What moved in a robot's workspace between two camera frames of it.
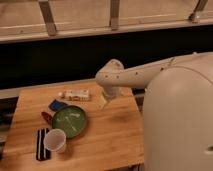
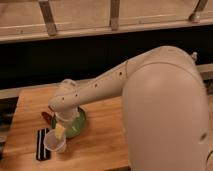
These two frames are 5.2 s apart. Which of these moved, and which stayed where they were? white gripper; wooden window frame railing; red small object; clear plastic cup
Moved: white gripper
Stayed: wooden window frame railing; red small object; clear plastic cup
